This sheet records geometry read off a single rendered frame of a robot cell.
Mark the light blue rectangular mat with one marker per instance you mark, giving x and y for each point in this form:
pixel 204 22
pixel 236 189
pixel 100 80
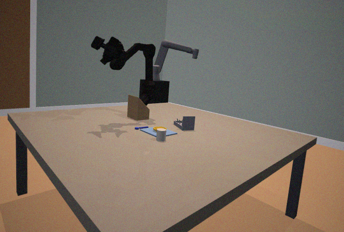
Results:
pixel 152 132

